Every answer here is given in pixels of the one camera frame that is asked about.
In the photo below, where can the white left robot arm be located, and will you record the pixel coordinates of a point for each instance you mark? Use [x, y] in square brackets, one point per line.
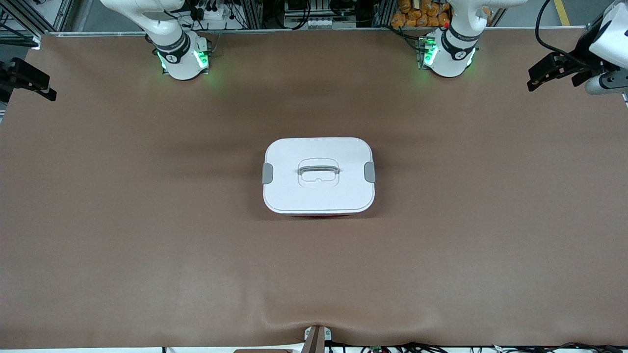
[454, 54]

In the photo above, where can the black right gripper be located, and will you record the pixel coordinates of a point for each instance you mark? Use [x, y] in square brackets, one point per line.
[14, 74]

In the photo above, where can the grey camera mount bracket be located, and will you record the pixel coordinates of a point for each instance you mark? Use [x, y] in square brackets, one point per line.
[316, 340]

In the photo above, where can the orange snack bags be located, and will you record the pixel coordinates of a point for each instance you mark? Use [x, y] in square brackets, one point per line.
[422, 12]

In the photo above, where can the brown table mat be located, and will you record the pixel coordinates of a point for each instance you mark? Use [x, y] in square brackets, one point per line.
[314, 274]

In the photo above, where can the white power strip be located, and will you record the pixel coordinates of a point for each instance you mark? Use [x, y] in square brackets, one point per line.
[216, 19]

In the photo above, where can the white connector strip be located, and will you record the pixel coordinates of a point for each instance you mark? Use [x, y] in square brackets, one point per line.
[324, 23]

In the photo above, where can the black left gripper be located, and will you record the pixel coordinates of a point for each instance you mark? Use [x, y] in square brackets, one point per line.
[578, 63]

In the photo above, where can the pink plastic box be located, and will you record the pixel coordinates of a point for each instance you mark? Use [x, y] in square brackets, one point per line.
[319, 214]

